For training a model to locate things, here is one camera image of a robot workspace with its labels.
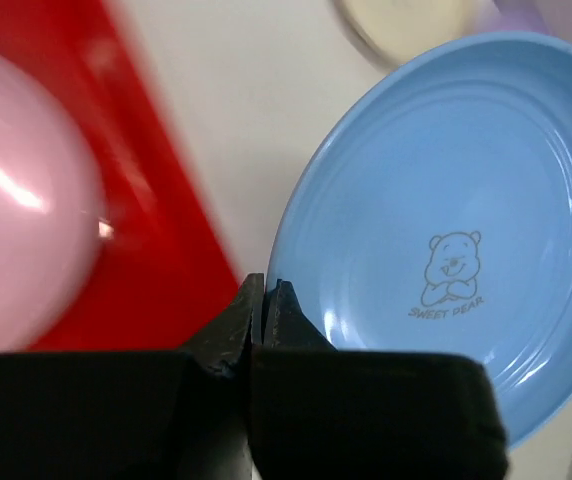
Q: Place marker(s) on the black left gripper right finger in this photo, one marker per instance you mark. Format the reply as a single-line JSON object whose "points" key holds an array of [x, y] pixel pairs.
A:
{"points": [[316, 412]]}

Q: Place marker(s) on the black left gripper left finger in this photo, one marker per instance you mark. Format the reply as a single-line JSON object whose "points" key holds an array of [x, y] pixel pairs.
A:
{"points": [[167, 414]]}

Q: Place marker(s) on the blue plate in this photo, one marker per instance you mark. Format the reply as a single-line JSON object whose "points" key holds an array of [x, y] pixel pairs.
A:
{"points": [[437, 217]]}

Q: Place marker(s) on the pink plate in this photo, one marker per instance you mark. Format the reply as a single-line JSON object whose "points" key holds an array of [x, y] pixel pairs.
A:
{"points": [[51, 209]]}

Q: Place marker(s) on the red plastic bin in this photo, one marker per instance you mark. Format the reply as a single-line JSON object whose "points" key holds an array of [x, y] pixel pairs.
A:
{"points": [[162, 275]]}

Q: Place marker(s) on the cream plate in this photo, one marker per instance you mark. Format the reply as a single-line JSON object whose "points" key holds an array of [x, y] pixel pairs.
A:
{"points": [[391, 33]]}

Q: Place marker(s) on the purple plate at back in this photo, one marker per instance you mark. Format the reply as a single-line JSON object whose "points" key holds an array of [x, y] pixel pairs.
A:
{"points": [[518, 15]]}

